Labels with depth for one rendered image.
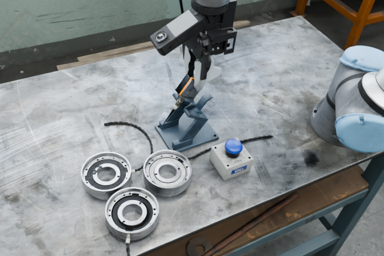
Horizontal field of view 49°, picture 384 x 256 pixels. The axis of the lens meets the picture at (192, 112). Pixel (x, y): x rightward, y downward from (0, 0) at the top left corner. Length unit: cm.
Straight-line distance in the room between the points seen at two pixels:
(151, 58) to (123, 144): 34
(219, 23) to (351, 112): 32
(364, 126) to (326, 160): 21
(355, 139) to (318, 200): 43
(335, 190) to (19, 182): 88
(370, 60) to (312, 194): 48
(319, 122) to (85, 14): 173
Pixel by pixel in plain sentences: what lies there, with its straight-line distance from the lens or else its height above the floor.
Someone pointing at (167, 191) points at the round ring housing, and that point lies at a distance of 89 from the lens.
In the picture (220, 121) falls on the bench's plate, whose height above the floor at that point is 80.
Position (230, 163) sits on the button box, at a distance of 93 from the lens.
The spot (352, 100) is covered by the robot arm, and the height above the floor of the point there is 101.
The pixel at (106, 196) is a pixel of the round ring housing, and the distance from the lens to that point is 90.
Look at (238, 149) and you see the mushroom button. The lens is 92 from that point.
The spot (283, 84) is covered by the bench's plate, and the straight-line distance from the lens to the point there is 123.
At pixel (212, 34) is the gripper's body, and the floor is 110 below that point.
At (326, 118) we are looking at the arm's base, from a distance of 109.
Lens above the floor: 156
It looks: 44 degrees down
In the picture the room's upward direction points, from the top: 6 degrees clockwise
